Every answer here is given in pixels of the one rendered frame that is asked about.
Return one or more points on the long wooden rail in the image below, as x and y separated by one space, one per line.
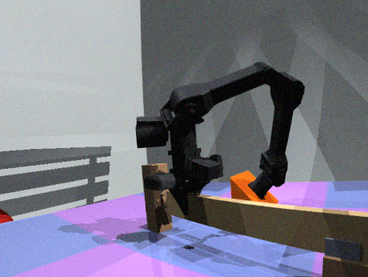
293 226

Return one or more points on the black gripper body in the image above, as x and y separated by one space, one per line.
160 182

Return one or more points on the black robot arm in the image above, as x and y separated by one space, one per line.
192 101

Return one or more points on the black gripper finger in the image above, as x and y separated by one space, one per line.
196 188
180 196

